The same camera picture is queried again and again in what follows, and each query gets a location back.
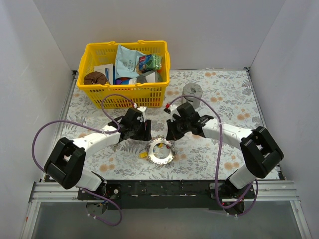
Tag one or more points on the white blue box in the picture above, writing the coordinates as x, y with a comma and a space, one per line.
107, 70

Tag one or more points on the yellow plastic shopping basket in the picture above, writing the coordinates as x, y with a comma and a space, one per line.
147, 94

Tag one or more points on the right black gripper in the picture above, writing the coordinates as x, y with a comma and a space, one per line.
173, 130

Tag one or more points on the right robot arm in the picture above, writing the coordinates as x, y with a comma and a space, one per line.
260, 151

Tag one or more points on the blue green sponge pack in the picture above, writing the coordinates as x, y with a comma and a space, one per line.
150, 62

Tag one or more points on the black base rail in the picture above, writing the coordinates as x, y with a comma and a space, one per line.
161, 194

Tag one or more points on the light blue chips bag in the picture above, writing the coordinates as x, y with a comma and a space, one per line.
126, 62

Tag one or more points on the brown round pouch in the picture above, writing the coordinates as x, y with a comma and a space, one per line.
95, 78

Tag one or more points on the floral table mat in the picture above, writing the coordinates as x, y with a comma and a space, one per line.
226, 93

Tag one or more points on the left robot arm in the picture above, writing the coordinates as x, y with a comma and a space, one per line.
66, 162

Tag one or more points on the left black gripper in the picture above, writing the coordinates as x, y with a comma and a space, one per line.
143, 130

